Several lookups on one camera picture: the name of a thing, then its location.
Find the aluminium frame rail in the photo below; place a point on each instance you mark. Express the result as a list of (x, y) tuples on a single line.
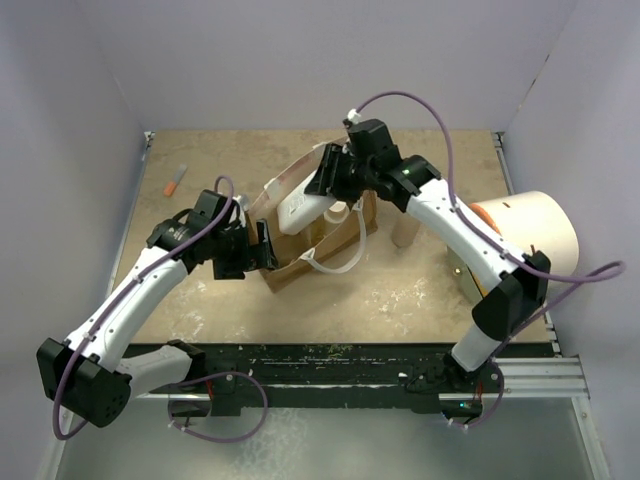
[(543, 377)]

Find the cream cylinder with orange lid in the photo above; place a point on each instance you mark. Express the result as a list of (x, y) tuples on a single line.
[(534, 221)]

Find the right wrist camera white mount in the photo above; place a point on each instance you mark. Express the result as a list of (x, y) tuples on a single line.
[(353, 117)]

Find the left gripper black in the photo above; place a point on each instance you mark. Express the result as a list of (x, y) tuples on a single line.
[(252, 257)]

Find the tan pump lotion bottle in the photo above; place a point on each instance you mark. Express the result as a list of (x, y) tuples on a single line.
[(405, 230)]

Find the brown burlap canvas bag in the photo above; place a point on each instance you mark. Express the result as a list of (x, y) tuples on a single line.
[(329, 249)]

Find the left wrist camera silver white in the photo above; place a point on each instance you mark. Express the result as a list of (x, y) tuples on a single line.
[(244, 202)]

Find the cream round bottle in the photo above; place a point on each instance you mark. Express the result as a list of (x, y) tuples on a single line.
[(336, 213)]

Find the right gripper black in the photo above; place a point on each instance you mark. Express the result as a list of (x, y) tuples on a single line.
[(325, 180)]

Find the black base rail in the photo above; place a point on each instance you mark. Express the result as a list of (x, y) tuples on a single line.
[(409, 376)]

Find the white bottle with black cap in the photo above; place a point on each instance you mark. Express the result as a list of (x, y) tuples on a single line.
[(299, 209)]

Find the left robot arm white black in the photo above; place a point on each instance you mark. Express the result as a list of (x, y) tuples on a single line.
[(89, 374)]

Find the small orange capped tube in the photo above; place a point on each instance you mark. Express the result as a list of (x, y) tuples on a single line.
[(172, 185)]

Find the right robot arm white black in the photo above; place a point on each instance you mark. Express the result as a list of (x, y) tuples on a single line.
[(515, 281)]

